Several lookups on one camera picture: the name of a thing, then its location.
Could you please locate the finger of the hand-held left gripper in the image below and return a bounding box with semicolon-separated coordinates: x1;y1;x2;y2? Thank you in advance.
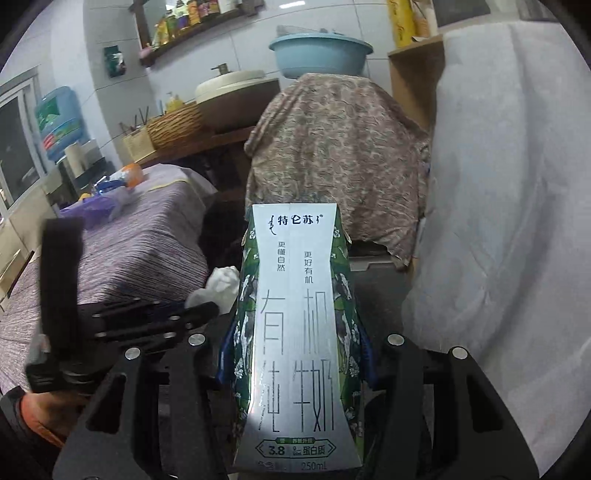
92;323;206;355
76;298;221;325

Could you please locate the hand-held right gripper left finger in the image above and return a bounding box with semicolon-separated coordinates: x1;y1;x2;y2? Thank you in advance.
53;320;245;480

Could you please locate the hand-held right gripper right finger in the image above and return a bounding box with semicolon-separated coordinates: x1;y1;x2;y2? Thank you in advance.
360;332;541;480

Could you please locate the white tissue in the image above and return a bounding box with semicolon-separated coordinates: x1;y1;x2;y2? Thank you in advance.
185;265;241;319

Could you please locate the green white milk carton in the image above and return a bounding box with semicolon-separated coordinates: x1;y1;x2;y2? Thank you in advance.
230;202;365;472

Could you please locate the purple plastic packet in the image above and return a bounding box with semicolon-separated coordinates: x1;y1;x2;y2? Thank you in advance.
60;191;134;229

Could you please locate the yellow orange drink bottle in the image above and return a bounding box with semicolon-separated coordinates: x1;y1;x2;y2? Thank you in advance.
108;164;145;190

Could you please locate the person's left forearm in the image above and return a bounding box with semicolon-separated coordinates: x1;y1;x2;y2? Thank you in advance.
0;385;65;480

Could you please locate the person's left hand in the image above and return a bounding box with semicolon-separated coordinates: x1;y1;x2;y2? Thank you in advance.
18;392;88;448

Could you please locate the table with purple striped cloth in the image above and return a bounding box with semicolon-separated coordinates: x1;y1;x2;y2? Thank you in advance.
0;164;220;393

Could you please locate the grey water dispenser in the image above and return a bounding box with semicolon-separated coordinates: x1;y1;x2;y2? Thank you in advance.
55;152;116;199

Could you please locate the cream cup dispenser tube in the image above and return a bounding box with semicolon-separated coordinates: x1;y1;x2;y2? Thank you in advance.
65;142;86;174

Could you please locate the sliding aluminium window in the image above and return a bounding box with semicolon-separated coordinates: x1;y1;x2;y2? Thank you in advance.
0;67;49;213

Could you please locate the beige utensil holder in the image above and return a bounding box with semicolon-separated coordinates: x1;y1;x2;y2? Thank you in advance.
121;127;158;164

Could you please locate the blue water jug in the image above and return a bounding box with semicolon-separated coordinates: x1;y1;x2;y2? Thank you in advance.
36;86;88;160

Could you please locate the bundle of chopsticks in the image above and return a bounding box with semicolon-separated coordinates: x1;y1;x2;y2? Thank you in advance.
119;105;151;134

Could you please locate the woven wicker basket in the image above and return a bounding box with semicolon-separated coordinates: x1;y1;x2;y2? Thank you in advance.
145;104;206;151

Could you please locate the white cover cloth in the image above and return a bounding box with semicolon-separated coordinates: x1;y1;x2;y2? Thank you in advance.
402;21;591;464

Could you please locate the paisley patterned cover cloth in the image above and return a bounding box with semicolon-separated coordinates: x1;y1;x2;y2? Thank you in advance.
244;73;432;271

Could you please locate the brown pot cream lid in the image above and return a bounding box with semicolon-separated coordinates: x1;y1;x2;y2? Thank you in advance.
194;69;282;134

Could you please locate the wooden framed mirror shelf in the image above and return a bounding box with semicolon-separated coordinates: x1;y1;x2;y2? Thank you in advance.
129;0;262;68

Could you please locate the light wooden cabinet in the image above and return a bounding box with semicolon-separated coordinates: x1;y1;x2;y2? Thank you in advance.
388;34;446;134

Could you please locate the light blue plastic basin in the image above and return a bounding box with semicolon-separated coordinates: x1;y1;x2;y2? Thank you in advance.
269;31;375;79

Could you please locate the pale crumpled cloth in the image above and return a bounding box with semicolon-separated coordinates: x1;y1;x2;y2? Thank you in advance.
277;25;342;38

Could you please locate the yellow patterned roll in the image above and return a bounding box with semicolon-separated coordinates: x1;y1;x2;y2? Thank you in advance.
387;0;416;47

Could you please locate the glass jar of grains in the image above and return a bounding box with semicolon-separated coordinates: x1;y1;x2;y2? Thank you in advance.
413;0;437;40

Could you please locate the green wall pouch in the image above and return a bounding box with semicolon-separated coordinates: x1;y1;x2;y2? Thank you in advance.
104;45;126;77

